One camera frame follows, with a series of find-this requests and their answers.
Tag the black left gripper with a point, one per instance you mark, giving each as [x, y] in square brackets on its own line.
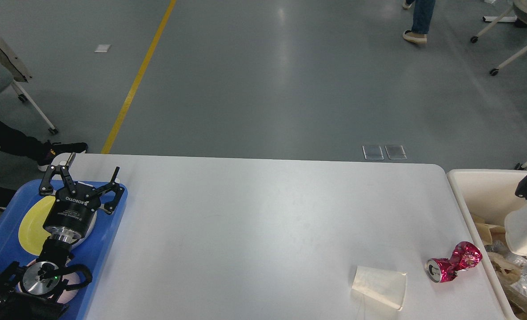
[72, 212]

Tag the white paper cup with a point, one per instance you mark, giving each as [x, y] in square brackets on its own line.
[515, 224]

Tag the yellow plastic plate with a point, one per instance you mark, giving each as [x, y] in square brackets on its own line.
[31, 233]

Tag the brown paper bag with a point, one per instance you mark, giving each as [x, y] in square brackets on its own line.
[489, 233]

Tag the foil tray with paper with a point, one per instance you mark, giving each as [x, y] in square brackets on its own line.
[511, 271]

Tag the white paper napkin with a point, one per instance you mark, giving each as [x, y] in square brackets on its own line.
[387, 287]

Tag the red object under arm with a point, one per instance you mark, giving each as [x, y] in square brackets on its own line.
[464, 256]

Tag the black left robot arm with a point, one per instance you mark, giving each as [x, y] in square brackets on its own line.
[55, 236]

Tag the beige plastic bin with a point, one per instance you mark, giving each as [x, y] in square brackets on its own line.
[487, 193]

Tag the person in black clothes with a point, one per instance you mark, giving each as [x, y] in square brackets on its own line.
[17, 143]

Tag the blue plastic tray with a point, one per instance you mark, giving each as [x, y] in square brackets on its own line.
[93, 252]

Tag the clear floor plate right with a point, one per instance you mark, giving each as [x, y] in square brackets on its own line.
[395, 152]

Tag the clear floor plate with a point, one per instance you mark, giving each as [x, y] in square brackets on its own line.
[395, 152]
[373, 152]

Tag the clear floor plate left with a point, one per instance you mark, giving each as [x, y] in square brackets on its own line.
[373, 152]

